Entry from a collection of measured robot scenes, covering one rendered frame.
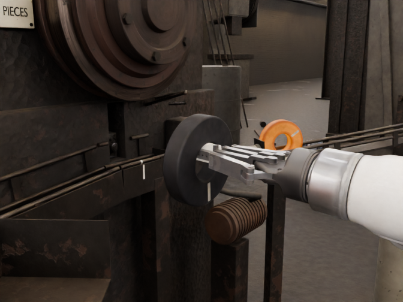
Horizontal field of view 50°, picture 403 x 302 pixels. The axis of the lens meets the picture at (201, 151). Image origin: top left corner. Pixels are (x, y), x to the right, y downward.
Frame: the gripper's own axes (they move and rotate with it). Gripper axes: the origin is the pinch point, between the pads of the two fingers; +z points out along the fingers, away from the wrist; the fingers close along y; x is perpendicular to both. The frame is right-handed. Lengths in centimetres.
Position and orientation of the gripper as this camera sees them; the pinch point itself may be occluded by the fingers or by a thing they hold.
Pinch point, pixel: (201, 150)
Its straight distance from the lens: 71.9
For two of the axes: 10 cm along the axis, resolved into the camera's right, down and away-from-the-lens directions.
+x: 0.4, -9.7, -2.6
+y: 6.1, -1.8, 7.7
